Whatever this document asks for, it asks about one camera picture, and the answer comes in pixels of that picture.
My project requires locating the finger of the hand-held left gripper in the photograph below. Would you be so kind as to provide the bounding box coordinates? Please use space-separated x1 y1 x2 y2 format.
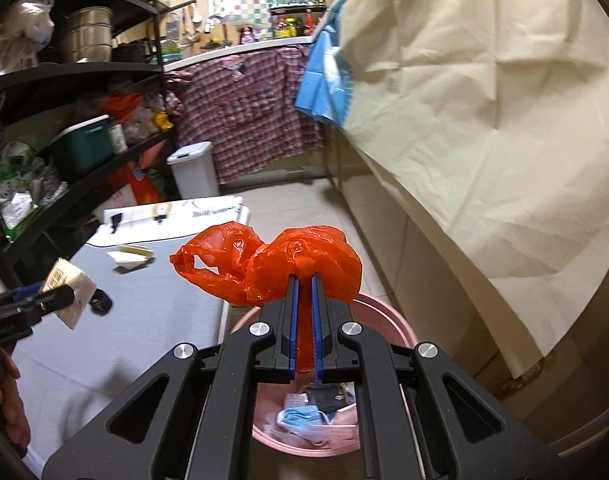
16 283 78 318

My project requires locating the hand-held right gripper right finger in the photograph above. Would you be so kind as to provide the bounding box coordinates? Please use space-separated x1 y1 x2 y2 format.
311 273 568 480

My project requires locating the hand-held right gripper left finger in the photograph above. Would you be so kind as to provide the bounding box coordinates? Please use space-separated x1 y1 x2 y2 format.
42 276 300 480

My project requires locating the cream printed paper napkin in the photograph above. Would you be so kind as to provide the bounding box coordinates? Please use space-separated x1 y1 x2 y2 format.
40 257 98 331

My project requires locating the pink plastic basin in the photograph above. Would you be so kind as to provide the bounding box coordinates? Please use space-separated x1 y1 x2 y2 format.
229 292 420 457

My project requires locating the red plastic bag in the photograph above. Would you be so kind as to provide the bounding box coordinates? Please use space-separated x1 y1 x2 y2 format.
169 221 363 309

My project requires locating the black red snack packet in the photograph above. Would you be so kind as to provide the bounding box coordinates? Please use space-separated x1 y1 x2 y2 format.
304 385 355 413

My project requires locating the blue face mask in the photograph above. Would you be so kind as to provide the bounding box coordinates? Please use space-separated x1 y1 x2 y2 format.
277 405 335 436

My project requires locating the person's left hand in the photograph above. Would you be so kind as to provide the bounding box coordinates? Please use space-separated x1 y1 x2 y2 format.
0 348 32 454

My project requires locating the black ribbed cap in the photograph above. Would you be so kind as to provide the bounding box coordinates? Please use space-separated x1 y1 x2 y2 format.
90 287 114 316

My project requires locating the white folded paper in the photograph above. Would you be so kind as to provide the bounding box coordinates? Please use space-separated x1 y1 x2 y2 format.
108 250 150 272

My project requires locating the cream cardboard strip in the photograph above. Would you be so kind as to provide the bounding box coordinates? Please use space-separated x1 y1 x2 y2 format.
115 244 155 261

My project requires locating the green white food packet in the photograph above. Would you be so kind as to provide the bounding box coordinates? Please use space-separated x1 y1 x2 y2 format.
0 190 40 241

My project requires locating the red white shopping bag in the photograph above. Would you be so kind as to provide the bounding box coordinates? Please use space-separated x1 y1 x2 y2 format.
112 162 162 206

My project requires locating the green cooler box white lid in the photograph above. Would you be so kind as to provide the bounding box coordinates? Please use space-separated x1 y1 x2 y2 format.
39 114 116 183

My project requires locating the white printed cardboard box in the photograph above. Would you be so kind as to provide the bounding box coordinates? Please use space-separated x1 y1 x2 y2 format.
97 195 250 246

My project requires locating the white labelled jar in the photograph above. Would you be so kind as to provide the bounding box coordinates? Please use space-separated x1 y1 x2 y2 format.
107 122 129 156

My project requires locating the white lidded bin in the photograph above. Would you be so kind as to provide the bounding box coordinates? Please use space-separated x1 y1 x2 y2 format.
167 141 220 200

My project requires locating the crumpled orange plastic bag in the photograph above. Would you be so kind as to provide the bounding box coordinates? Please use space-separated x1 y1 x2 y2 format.
100 92 145 121

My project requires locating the red plaid shirt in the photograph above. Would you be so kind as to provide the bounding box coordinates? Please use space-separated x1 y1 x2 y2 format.
164 45 327 183

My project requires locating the black metal shelf rack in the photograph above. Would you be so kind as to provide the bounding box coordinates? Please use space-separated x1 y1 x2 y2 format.
0 0 180 281

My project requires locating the blue printed cloth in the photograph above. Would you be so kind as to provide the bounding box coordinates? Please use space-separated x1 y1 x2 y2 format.
294 0 357 128

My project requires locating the cream cloth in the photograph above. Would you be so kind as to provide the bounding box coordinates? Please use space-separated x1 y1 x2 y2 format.
329 0 609 376

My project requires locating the steel pot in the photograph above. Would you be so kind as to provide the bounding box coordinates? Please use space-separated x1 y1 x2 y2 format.
59 6 114 63

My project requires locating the white plastic bag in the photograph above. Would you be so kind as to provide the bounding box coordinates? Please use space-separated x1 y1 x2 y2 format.
0 0 55 68

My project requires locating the white kitchen counter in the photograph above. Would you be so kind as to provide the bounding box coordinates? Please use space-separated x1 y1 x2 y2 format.
163 35 315 72

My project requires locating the row of colourful bottles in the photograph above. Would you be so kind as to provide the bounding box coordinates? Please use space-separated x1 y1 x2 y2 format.
270 2 327 40

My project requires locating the chrome faucet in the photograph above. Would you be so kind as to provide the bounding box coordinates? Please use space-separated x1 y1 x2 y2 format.
204 14 230 43

